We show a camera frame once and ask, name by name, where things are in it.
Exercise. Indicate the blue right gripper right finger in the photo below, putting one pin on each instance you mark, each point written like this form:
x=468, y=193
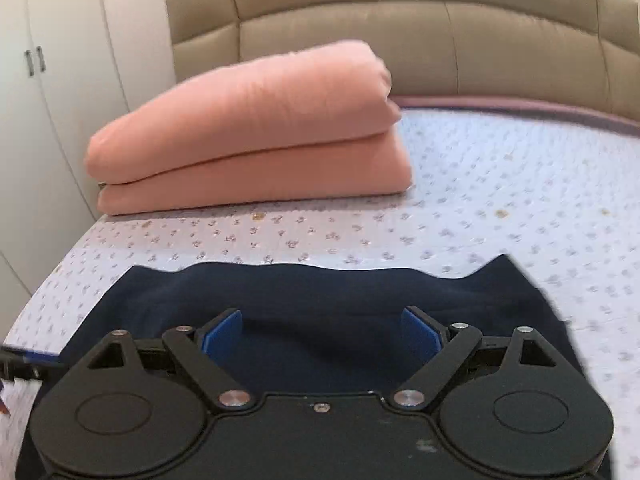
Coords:
x=425, y=336

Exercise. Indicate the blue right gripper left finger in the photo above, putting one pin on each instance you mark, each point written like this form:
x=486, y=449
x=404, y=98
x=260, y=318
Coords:
x=218, y=337

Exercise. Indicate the navy striped hooded jacket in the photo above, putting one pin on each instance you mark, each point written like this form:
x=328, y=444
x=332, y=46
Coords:
x=308, y=329

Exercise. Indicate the floral quilted bed cover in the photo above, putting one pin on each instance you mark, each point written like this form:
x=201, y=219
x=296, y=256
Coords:
x=561, y=199

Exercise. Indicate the folded pink quilt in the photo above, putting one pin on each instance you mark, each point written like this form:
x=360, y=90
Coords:
x=317, y=123

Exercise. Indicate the white wardrobe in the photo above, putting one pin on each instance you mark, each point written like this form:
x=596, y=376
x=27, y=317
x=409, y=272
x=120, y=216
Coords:
x=68, y=67

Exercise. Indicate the beige padded headboard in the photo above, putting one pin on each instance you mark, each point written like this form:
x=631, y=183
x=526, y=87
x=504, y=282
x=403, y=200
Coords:
x=582, y=53

